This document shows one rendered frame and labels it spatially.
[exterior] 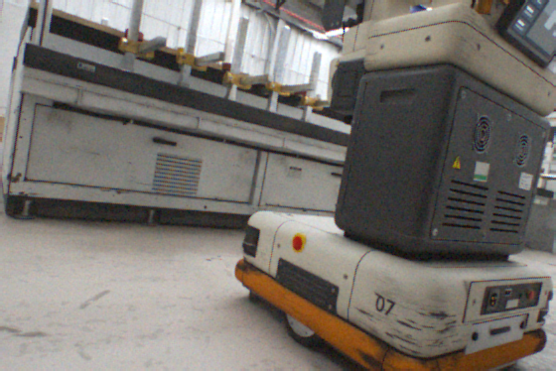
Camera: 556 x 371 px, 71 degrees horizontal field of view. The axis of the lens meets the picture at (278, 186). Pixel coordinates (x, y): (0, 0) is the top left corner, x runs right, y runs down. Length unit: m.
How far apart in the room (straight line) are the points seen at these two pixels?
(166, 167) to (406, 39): 1.50
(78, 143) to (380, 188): 1.49
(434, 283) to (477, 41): 0.49
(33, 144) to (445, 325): 1.74
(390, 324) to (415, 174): 0.30
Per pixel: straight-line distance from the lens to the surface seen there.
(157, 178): 2.13
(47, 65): 1.75
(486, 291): 0.94
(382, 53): 0.98
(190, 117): 1.93
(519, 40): 1.07
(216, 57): 1.72
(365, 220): 0.91
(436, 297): 0.80
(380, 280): 0.83
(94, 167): 2.05
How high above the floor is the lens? 0.43
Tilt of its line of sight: 3 degrees down
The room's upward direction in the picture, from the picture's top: 10 degrees clockwise
